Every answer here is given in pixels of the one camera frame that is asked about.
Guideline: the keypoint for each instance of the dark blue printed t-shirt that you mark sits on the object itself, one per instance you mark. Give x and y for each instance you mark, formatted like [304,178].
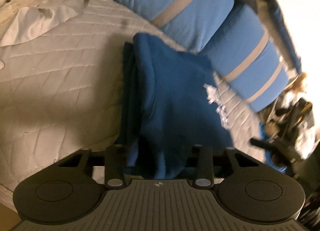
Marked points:
[170,104]

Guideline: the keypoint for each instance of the grey quilted bed cover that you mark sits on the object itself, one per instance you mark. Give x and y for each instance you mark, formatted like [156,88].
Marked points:
[62,91]

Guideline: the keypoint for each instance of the black stand beside bed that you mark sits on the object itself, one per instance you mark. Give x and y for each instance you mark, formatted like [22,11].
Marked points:
[289,137]

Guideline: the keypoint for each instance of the grey satin sheet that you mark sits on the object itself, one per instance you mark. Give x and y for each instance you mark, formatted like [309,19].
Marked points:
[25,20]

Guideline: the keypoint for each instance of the dark garment behind pillows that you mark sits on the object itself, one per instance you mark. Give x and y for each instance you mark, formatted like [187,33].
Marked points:
[271,15]

